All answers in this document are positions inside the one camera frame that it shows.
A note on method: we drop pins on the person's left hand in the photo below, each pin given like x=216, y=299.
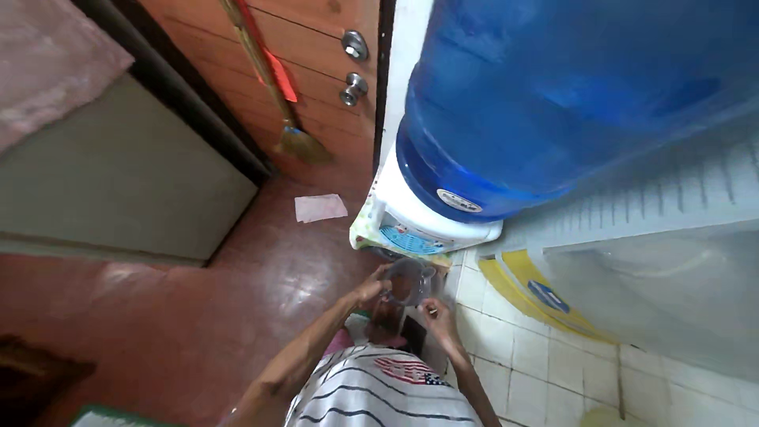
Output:
x=369, y=289

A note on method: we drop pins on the person's right hand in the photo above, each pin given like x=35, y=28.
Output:
x=441, y=325

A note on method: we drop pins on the person's left fingers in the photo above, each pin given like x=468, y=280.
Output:
x=382, y=282

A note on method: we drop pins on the person's right fingers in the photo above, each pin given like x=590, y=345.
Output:
x=429, y=307

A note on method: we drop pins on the clear plastic pitcher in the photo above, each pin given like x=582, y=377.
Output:
x=418, y=292

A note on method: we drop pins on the person's left forearm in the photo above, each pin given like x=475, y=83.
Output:
x=302, y=348

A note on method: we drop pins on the person's right forearm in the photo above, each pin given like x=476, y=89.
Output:
x=471, y=377

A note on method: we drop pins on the black flat object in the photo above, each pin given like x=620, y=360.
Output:
x=414, y=335

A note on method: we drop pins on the person's legs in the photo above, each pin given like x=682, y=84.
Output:
x=386, y=323

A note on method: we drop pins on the floral cloth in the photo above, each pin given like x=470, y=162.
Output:
x=361, y=230

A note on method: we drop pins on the white water dispenser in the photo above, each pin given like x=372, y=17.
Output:
x=394, y=198

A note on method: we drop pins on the person's body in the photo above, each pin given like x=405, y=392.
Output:
x=379, y=391

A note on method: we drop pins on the yellow container with blue label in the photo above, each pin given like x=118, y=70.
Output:
x=522, y=267

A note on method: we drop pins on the metal door knob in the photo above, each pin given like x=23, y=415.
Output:
x=354, y=86

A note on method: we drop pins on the orange wooden door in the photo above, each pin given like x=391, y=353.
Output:
x=320, y=65

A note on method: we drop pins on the red plastic strip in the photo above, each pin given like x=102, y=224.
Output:
x=280, y=76

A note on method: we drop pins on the large blue water bottle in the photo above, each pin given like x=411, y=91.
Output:
x=533, y=101

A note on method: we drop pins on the translucent grey plastic container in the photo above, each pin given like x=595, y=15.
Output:
x=664, y=296

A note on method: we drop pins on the round metal deadbolt lock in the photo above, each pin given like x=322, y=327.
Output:
x=356, y=42

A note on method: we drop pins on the grey ribbed panel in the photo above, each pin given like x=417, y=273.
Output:
x=640, y=190

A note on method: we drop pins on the straw broom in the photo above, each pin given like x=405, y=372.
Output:
x=265, y=68

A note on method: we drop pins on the grey cabinet panel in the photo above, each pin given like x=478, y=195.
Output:
x=127, y=178

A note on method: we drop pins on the green-edged white mat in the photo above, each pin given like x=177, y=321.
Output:
x=107, y=418

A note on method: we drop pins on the dark brown wooden stool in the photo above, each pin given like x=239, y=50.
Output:
x=35, y=373

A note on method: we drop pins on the pink towel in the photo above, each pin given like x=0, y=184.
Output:
x=47, y=65

